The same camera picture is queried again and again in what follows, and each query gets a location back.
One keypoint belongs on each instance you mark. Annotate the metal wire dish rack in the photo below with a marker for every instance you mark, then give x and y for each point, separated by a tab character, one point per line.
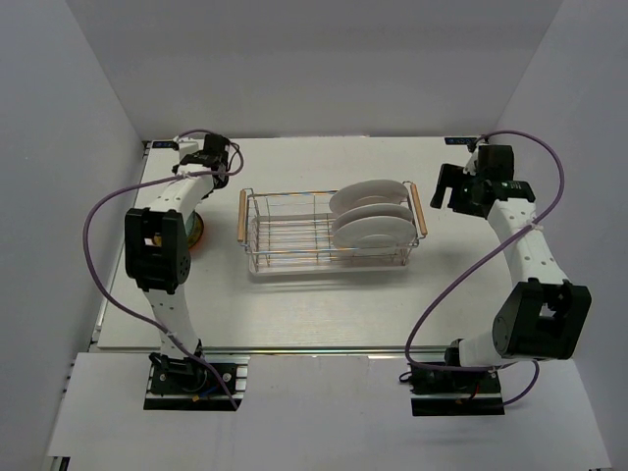
299	225

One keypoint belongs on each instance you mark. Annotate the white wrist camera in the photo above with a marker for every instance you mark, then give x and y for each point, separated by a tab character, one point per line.
472	164
190	151

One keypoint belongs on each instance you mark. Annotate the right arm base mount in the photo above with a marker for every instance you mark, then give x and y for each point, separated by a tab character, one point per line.
439	393

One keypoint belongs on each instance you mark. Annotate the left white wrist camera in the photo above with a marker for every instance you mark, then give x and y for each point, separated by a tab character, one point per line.
190	151

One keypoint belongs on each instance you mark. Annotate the white plate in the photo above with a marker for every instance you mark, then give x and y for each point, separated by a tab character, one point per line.
373	210
374	232
368	192

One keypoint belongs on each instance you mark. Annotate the aluminium front rail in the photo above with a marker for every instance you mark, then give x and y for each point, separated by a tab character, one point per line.
346	350

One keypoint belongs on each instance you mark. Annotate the black corner label left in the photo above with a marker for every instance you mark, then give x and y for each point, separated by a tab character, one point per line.
164	144

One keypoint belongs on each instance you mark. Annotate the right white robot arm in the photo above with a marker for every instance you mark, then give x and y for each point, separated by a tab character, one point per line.
545	313

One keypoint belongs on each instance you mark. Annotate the teal plate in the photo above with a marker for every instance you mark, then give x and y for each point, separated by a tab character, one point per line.
193	226

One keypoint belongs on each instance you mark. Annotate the black corner label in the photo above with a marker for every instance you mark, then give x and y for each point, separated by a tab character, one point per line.
459	140
164	144

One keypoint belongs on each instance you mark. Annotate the orange plate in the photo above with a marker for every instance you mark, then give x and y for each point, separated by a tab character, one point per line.
198	244

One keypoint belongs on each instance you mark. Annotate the black corner label right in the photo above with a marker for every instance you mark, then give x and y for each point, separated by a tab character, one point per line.
459	140

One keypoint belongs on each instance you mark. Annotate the yellow plate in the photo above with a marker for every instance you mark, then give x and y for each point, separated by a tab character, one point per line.
176	231

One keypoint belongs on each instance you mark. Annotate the white plate front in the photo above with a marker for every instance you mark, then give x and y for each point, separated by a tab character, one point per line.
374	232

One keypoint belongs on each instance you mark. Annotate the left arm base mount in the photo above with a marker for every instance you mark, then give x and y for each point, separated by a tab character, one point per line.
184	385

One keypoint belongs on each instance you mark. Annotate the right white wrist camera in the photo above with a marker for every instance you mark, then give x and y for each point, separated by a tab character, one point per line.
472	164

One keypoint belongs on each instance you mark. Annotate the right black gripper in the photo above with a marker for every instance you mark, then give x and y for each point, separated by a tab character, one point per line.
451	176

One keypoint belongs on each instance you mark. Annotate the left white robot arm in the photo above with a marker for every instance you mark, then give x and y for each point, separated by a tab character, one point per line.
157	254

